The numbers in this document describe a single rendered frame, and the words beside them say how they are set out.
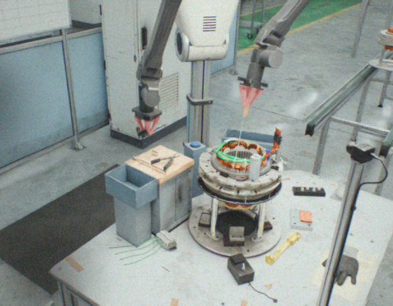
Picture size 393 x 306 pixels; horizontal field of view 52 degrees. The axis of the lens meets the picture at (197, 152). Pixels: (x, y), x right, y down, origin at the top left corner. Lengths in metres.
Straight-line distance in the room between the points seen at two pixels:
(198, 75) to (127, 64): 1.91
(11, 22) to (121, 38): 0.90
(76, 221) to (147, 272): 1.60
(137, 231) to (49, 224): 1.58
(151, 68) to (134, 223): 0.57
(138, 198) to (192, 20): 0.76
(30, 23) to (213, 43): 1.95
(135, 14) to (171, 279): 2.50
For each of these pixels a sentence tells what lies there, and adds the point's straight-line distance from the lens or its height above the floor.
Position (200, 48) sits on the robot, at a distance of 1.79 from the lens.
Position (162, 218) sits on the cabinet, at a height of 0.87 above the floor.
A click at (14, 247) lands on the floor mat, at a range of 2.97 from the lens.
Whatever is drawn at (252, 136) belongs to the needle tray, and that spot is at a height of 1.04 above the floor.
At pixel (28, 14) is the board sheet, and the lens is 3.44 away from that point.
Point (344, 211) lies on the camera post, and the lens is 1.22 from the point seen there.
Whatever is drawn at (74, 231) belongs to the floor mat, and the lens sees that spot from 2.99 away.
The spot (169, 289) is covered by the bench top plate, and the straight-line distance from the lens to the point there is 1.48.
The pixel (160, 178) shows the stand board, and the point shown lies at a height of 1.06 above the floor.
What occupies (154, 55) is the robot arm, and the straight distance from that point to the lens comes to 1.40.
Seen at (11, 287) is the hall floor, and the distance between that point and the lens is 2.73.
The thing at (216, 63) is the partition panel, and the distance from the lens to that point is 5.74.
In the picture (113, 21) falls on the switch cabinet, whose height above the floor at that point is 1.16.
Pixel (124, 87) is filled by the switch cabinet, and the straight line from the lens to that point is 3.83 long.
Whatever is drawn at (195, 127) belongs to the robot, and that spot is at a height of 1.04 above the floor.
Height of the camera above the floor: 1.87
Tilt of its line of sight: 29 degrees down
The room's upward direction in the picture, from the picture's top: 2 degrees clockwise
